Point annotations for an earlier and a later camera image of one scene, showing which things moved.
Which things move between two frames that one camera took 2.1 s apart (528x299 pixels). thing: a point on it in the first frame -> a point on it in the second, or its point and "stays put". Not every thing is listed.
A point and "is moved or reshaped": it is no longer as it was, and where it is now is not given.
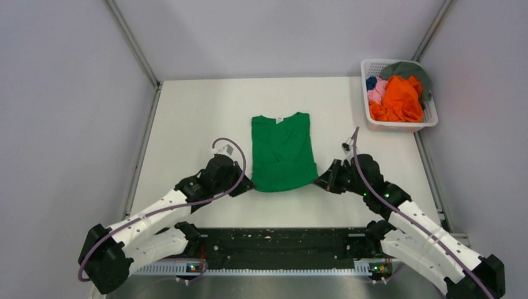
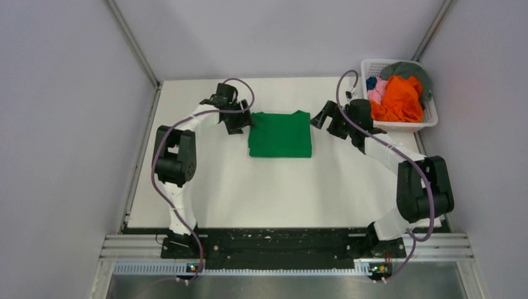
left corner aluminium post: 132,42 stays put
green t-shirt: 282,153 is moved or reshaped
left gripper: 245,184 -> 245,119
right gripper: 329,180 -> 330,110
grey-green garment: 409,70 stays put
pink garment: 377,93 stays put
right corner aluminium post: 432,30 stays put
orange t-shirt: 401,102 stays put
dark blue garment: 371,83 stays put
